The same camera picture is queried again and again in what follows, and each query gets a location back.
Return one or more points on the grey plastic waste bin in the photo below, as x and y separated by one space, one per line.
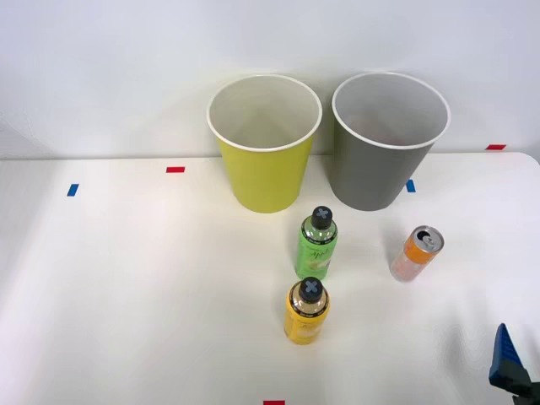
375 173

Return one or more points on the yellow-green plastic waste bin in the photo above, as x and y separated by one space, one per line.
266 177

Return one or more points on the orange and pink drink can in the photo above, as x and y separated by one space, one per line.
411 257

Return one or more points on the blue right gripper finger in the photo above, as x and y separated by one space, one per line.
505 356

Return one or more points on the green label plastic bottle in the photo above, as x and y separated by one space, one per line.
315 257

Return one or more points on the yellow label plastic bottle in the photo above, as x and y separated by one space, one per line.
304 322

